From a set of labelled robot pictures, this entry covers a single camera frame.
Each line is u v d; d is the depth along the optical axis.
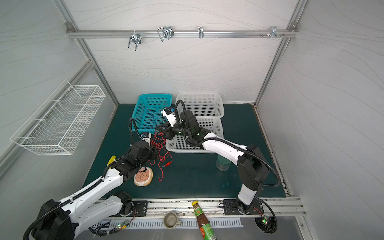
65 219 0.38
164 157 0.89
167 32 0.75
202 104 1.19
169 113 0.65
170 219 0.70
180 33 0.78
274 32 0.77
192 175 0.86
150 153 0.65
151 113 1.15
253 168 0.45
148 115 1.14
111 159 0.85
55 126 0.67
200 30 0.72
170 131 0.66
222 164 0.80
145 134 0.72
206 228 0.65
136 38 0.80
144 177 0.81
